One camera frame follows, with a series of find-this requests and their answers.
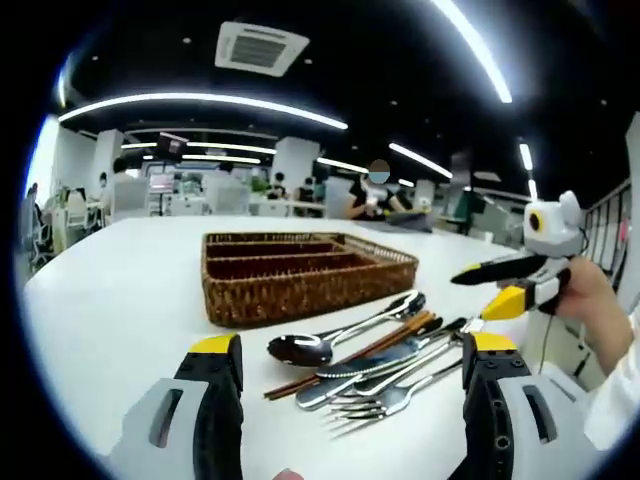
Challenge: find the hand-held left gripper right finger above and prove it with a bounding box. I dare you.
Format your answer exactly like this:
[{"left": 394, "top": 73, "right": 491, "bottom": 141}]
[{"left": 457, "top": 331, "right": 590, "bottom": 480}]

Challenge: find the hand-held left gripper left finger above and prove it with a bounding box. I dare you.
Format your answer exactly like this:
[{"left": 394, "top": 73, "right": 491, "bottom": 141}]
[{"left": 107, "top": 333, "right": 245, "bottom": 480}]

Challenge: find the brown wooden chopstick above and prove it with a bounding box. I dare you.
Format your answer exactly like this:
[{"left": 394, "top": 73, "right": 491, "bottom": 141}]
[
  {"left": 263, "top": 310, "right": 436, "bottom": 399},
  {"left": 267, "top": 313, "right": 445, "bottom": 401}
]

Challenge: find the steel fork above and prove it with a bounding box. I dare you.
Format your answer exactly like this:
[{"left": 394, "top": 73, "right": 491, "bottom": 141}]
[{"left": 323, "top": 357, "right": 465, "bottom": 435}]

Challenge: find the large steel spoon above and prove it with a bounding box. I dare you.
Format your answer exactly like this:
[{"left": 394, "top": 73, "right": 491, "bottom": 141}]
[{"left": 267, "top": 304, "right": 401, "bottom": 370}]

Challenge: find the smooth steel knife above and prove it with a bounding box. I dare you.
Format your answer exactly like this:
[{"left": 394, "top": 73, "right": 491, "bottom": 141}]
[{"left": 294, "top": 339, "right": 466, "bottom": 413}]

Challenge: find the brown wicker storage tray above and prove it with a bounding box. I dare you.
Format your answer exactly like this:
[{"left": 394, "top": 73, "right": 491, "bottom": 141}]
[{"left": 201, "top": 230, "right": 419, "bottom": 329}]

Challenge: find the black railing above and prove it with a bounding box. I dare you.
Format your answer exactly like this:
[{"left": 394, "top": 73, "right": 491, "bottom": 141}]
[{"left": 584, "top": 178, "right": 632, "bottom": 281}]

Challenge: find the dark green panel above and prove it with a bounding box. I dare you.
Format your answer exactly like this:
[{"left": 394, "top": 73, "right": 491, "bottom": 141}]
[{"left": 452, "top": 192, "right": 475, "bottom": 235}]

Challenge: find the person's white shirt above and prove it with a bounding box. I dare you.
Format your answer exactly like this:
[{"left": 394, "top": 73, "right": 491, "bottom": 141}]
[{"left": 582, "top": 304, "right": 640, "bottom": 451}]

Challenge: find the hanging dark display screen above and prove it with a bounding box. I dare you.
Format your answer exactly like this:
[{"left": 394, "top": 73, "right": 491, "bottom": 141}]
[{"left": 157, "top": 132, "right": 189, "bottom": 156}]

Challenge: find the ceiling air conditioner vent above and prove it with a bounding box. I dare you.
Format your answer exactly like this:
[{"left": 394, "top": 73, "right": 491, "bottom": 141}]
[{"left": 214, "top": 20, "right": 309, "bottom": 77}]

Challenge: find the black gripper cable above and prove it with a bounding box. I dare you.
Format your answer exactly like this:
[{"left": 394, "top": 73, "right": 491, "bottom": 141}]
[{"left": 538, "top": 299, "right": 587, "bottom": 372}]

